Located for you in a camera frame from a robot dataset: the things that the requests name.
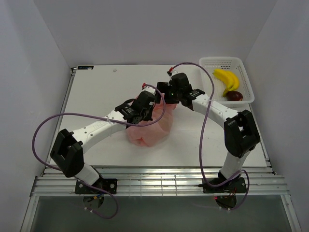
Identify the pink plastic bag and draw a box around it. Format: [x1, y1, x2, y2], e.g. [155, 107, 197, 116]
[126, 104, 177, 147]

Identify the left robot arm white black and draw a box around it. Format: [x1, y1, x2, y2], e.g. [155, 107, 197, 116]
[50, 88, 156, 193]

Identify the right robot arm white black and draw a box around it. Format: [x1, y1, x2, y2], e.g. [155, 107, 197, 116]
[157, 73, 260, 192]

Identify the yellow fake banana bunch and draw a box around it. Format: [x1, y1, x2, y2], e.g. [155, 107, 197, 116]
[213, 69, 239, 97]

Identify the white plastic basket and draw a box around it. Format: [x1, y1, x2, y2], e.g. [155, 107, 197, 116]
[199, 57, 254, 108]

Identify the dark label on table corner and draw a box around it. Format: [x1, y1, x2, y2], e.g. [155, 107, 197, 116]
[77, 66, 94, 70]

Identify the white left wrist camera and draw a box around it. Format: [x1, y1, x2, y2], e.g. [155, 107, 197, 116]
[142, 83, 156, 95]

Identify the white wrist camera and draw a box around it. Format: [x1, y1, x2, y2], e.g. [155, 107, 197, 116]
[142, 83, 156, 95]
[167, 67, 178, 77]

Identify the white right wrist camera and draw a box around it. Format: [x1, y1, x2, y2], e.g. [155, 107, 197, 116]
[167, 67, 178, 77]

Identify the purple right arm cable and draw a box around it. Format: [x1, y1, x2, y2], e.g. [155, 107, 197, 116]
[169, 62, 250, 210]

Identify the aluminium table edge rail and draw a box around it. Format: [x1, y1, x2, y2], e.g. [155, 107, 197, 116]
[31, 167, 289, 197]

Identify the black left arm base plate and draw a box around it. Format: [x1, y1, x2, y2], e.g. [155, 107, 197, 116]
[74, 178, 118, 194]

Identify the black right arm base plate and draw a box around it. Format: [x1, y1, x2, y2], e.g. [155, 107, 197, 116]
[198, 177, 247, 193]

